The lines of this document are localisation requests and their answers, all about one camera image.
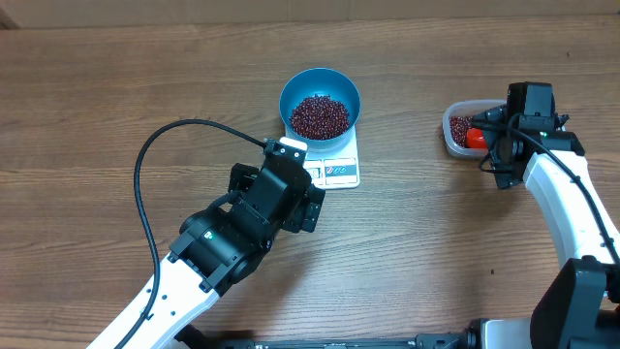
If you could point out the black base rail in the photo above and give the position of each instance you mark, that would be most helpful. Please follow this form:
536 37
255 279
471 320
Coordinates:
193 338

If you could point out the red adzuki beans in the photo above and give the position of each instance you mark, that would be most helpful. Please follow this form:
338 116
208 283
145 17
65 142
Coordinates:
459 127

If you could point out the red measuring scoop blue handle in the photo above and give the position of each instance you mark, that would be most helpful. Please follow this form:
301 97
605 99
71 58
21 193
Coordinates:
475 139

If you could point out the red beans in bowl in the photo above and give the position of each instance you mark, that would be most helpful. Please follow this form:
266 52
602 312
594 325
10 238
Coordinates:
320 118

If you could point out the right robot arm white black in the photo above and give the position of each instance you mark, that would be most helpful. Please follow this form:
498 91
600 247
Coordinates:
527 143

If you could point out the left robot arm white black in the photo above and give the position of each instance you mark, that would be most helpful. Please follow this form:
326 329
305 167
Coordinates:
217 248

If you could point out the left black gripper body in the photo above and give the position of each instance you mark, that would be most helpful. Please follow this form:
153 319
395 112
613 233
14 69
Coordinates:
304 217

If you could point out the blue plastic bowl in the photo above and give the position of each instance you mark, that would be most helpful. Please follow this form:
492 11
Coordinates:
322 82

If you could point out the white digital kitchen scale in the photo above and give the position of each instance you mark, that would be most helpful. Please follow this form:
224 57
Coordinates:
332 164

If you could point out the clear plastic container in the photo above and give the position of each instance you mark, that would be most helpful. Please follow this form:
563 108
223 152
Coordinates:
465 108

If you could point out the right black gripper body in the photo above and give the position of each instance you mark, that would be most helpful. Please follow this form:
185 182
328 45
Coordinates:
494 140

